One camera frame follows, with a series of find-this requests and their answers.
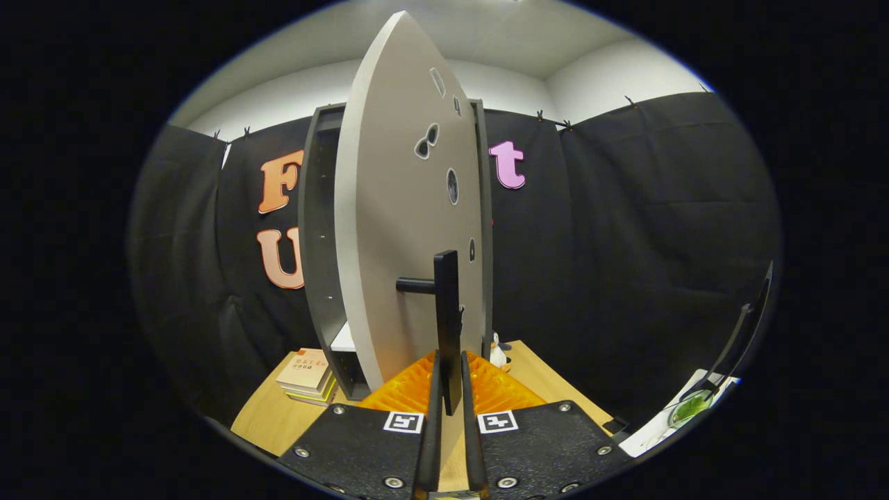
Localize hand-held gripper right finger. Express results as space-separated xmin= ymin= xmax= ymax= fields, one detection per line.
xmin=460 ymin=351 xmax=634 ymax=500

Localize penguin plush toy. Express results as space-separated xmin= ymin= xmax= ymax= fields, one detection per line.
xmin=488 ymin=332 xmax=513 ymax=372

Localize black door handle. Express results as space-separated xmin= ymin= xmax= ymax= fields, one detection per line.
xmin=396 ymin=250 xmax=464 ymax=417

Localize green round object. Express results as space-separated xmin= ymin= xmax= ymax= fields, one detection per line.
xmin=668 ymin=390 xmax=715 ymax=428

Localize black metal stand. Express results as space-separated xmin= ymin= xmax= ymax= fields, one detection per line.
xmin=684 ymin=260 xmax=775 ymax=403

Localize black backdrop cloth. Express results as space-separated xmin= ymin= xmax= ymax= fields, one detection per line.
xmin=128 ymin=90 xmax=782 ymax=438

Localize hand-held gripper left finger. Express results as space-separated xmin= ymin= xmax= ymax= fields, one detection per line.
xmin=278 ymin=351 xmax=443 ymax=500

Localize beige orange book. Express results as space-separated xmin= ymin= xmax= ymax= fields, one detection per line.
xmin=276 ymin=347 xmax=333 ymax=393

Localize white paper sheet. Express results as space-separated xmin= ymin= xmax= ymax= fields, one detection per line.
xmin=618 ymin=368 xmax=740 ymax=458

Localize yellow edged book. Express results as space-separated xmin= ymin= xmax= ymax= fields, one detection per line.
xmin=285 ymin=378 xmax=339 ymax=407

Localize grey shoe cabinet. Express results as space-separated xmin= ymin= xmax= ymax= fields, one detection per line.
xmin=297 ymin=99 xmax=495 ymax=402

